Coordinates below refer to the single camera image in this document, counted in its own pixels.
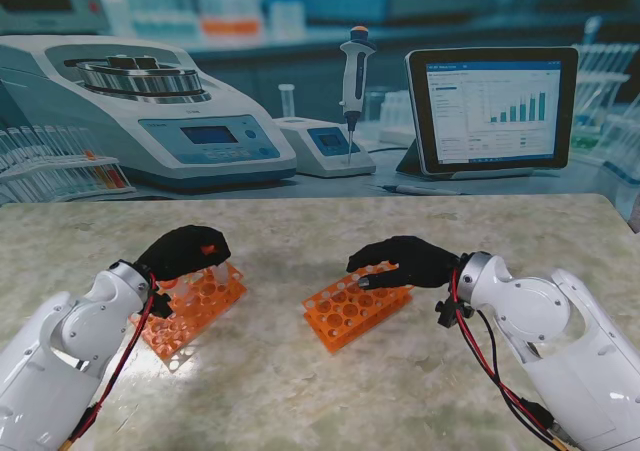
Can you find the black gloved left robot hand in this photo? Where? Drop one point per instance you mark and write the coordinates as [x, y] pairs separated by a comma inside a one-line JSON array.
[[180, 253]]

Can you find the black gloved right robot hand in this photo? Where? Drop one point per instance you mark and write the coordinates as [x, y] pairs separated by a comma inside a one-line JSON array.
[[415, 263]]

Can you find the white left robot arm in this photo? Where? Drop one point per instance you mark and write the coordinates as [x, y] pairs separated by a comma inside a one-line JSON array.
[[65, 351]]

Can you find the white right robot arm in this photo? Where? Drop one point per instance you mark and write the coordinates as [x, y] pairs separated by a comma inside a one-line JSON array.
[[550, 331]]

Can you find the orange plastic test tube rack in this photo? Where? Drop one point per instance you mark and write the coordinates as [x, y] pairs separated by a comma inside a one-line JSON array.
[[320, 328], [167, 346]]

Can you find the printed laboratory backdrop poster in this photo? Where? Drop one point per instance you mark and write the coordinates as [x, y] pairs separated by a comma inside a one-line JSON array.
[[320, 71]]

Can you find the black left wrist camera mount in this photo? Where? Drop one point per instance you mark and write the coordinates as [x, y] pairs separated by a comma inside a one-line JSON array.
[[161, 305]]

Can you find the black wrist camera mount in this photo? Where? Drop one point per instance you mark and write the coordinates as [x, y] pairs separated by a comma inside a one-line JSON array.
[[161, 305], [451, 313]]

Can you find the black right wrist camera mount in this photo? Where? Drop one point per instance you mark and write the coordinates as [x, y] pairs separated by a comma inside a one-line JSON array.
[[451, 313]]

